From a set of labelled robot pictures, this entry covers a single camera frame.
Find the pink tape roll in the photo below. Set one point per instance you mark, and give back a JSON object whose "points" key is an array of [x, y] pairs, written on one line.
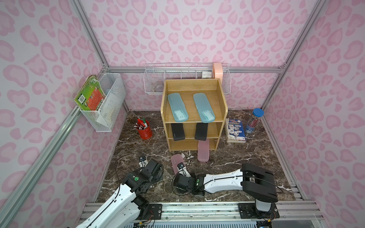
{"points": [[218, 71]]}

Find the white paper sheet in basket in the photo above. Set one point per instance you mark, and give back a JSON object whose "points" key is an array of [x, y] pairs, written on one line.
{"points": [[109, 110]]}

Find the green red booklet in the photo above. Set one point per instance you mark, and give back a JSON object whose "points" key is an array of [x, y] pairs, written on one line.
{"points": [[91, 96]]}

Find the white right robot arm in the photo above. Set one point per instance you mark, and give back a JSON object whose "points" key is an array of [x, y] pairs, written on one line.
{"points": [[257, 182]]}

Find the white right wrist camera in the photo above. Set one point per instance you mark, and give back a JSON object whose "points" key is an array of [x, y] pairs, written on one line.
{"points": [[182, 170]]}

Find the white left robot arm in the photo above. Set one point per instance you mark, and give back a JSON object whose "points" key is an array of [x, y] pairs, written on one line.
{"points": [[127, 203]]}

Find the blue illustrated book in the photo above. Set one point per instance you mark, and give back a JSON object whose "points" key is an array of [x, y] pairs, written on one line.
{"points": [[234, 131]]}

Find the white wire side basket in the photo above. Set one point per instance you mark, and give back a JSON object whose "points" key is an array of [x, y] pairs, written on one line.
{"points": [[110, 82]]}

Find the red pen cup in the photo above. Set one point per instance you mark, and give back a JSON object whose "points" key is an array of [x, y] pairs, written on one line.
{"points": [[143, 127]]}

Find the teal pencil case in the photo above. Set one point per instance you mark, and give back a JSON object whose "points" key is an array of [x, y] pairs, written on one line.
{"points": [[204, 108], [178, 107]]}

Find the pink pencil case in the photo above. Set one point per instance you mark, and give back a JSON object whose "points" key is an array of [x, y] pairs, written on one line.
{"points": [[176, 160], [203, 150]]}

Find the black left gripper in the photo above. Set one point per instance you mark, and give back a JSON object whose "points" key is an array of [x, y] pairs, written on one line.
{"points": [[146, 165]]}

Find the wooden three-tier shelf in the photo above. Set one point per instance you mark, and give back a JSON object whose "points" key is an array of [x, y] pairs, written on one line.
{"points": [[187, 88]]}

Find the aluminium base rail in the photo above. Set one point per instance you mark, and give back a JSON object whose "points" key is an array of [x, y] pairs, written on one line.
{"points": [[218, 212]]}

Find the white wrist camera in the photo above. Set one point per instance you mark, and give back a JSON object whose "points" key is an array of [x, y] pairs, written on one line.
{"points": [[143, 162], [182, 170]]}

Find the blue-capped pencil tube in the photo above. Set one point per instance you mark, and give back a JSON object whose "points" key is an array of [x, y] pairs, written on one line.
{"points": [[254, 119]]}

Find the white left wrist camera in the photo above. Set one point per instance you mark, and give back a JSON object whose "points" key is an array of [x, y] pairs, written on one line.
{"points": [[143, 162]]}

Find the small white box in basket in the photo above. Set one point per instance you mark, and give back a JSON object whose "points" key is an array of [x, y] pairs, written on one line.
{"points": [[207, 74]]}

